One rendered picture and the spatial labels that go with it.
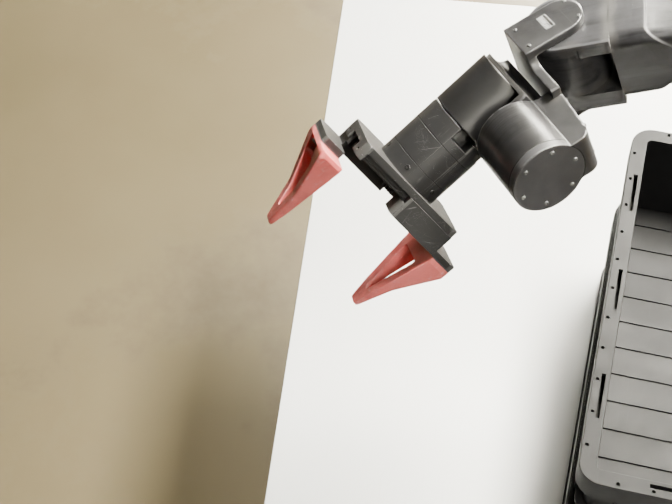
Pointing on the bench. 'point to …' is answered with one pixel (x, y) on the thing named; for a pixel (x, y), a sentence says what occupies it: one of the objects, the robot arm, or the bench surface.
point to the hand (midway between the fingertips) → (319, 254)
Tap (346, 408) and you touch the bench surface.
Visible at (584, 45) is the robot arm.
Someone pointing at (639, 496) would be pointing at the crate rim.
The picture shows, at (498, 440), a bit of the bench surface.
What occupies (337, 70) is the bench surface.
